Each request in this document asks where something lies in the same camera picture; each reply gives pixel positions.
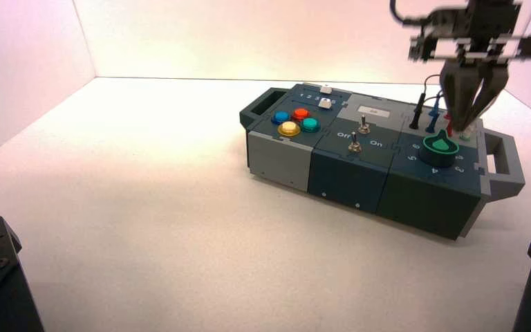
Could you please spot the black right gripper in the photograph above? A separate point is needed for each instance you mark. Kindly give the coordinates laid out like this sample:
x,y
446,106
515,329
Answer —
x,y
494,23

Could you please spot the dark knob with green pointer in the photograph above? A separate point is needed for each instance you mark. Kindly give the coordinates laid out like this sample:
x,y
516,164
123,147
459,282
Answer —
x,y
439,149

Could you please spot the blue grey control box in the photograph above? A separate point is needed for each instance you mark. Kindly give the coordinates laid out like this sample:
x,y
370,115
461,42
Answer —
x,y
352,174

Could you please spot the teal round push button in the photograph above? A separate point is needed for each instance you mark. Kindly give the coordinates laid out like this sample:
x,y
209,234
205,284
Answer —
x,y
311,124

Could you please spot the red round push button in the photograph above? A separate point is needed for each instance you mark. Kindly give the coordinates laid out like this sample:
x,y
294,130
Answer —
x,y
300,113

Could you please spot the yellow round push button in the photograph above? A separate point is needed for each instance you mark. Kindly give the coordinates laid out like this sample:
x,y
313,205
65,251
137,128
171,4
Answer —
x,y
289,128

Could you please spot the blue round push button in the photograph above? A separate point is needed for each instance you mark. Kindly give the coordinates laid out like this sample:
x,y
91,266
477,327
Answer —
x,y
280,117

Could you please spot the silver metal toggle switch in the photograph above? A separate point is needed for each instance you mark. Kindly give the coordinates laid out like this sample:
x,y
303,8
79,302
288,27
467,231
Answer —
x,y
355,146
363,128

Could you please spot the small white slider switch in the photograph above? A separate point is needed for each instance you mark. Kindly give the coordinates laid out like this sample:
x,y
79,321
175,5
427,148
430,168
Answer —
x,y
325,89
324,103

